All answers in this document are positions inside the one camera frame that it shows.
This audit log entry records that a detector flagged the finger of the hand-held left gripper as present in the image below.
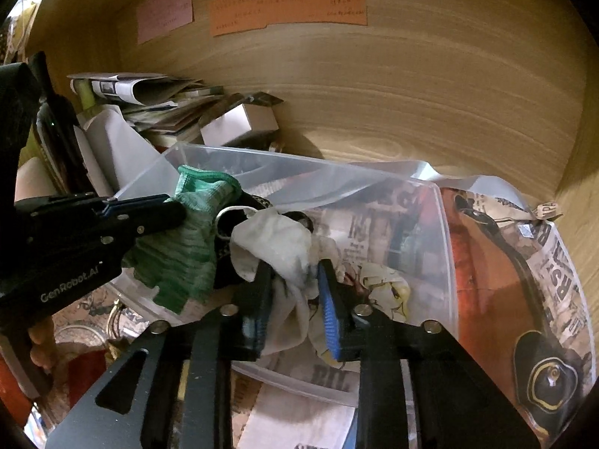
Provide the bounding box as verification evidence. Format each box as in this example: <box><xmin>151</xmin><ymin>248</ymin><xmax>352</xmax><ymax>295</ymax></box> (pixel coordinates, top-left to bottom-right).
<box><xmin>94</xmin><ymin>193</ymin><xmax>188</xmax><ymax>247</ymax></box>

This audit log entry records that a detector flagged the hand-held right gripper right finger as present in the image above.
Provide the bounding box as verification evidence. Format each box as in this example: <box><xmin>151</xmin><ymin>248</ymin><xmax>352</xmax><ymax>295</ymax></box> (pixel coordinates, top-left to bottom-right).
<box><xmin>316</xmin><ymin>258</ymin><xmax>544</xmax><ymax>449</ymax></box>

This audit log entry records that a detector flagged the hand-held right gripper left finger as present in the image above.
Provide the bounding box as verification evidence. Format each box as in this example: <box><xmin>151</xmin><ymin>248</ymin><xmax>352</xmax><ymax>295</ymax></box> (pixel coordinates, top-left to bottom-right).
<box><xmin>46</xmin><ymin>259</ymin><xmax>277</xmax><ymax>449</ymax></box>

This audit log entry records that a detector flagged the white cloth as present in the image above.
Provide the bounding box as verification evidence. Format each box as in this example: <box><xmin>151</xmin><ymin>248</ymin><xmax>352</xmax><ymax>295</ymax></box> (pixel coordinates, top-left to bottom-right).
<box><xmin>230</xmin><ymin>210</ymin><xmax>323</xmax><ymax>357</ymax></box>

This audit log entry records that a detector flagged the green knit glove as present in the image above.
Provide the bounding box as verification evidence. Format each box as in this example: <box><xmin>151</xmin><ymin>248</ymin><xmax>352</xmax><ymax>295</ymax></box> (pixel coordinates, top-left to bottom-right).
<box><xmin>122</xmin><ymin>165</ymin><xmax>243</xmax><ymax>314</ymax></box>

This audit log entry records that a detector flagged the clear plastic bin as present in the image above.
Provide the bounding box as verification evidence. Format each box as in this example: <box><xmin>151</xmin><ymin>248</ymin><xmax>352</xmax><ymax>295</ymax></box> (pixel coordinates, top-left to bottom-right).
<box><xmin>110</xmin><ymin>142</ymin><xmax>460</xmax><ymax>405</ymax></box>

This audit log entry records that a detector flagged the person's left hand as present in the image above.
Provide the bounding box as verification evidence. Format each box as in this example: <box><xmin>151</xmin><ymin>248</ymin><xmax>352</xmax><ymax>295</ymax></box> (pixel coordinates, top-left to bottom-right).
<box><xmin>28</xmin><ymin>318</ymin><xmax>58</xmax><ymax>371</ymax></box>

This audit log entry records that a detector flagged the yellow printed cloth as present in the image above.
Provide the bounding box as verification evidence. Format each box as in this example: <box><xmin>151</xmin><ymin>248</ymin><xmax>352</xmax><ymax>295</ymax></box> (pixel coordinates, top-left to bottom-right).
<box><xmin>346</xmin><ymin>262</ymin><xmax>411</xmax><ymax>323</ymax></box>

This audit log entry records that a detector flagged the white paper sheet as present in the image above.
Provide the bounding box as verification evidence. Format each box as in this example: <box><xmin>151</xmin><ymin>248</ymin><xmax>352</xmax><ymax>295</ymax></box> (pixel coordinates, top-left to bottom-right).
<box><xmin>77</xmin><ymin>105</ymin><xmax>162</xmax><ymax>197</ymax></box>

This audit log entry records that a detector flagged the stack of papers and magazines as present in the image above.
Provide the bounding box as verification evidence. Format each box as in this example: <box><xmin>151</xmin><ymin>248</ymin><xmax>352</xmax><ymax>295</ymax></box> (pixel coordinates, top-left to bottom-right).
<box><xmin>68</xmin><ymin>72</ymin><xmax>225</xmax><ymax>147</ymax></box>

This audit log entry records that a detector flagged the small white cardboard box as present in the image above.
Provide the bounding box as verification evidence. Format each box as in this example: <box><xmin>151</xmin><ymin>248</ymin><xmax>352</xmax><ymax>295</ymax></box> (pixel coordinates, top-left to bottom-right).
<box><xmin>199</xmin><ymin>92</ymin><xmax>284</xmax><ymax>147</ymax></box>

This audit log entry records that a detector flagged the pink paper note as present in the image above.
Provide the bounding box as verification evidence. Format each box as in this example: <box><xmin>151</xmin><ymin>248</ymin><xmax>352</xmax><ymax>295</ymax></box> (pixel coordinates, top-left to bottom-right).
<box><xmin>137</xmin><ymin>0</ymin><xmax>194</xmax><ymax>45</ymax></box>

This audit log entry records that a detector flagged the orange paper note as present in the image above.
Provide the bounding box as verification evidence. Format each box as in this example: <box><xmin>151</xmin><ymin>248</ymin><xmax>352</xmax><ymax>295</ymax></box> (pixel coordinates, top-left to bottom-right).
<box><xmin>209</xmin><ymin>0</ymin><xmax>368</xmax><ymax>37</ymax></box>

